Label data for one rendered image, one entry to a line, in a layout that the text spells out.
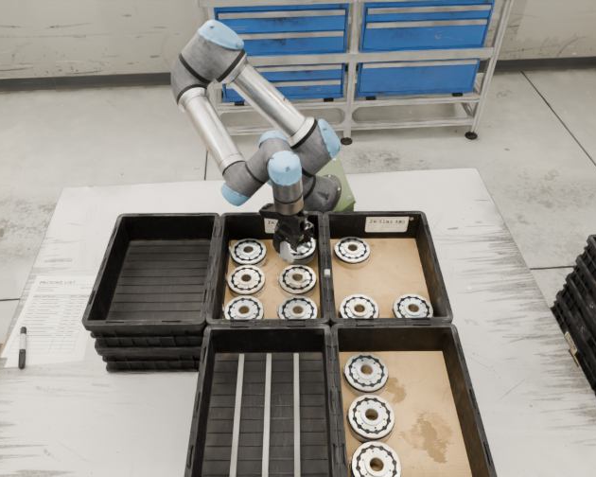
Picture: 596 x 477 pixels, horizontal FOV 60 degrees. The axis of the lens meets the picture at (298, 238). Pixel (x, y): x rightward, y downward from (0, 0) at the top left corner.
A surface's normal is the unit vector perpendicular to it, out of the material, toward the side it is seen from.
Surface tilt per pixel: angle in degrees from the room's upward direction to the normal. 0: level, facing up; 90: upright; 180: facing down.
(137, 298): 0
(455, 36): 90
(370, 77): 90
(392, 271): 0
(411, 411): 0
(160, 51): 90
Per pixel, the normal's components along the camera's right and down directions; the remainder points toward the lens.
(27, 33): 0.07, 0.71
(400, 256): 0.00, -0.71
